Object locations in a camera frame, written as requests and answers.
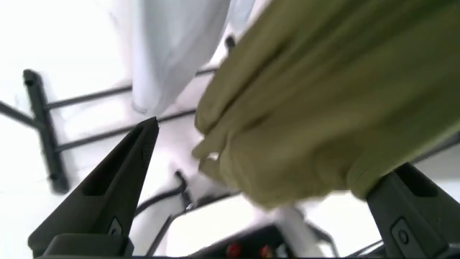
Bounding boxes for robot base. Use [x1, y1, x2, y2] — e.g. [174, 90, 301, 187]
[146, 192, 385, 258]

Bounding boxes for green garment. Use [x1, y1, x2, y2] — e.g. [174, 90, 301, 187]
[191, 0, 460, 209]

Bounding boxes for black clothes rack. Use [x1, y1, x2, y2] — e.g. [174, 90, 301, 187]
[0, 34, 237, 195]

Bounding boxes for black cable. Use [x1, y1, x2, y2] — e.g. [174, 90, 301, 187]
[134, 170, 190, 217]

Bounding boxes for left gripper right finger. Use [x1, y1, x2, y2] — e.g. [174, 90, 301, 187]
[366, 161, 460, 258]

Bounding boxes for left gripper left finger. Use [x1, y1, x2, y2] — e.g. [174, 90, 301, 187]
[27, 116, 160, 258]

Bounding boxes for pale grey shorts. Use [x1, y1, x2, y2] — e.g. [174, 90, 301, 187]
[109, 0, 259, 117]

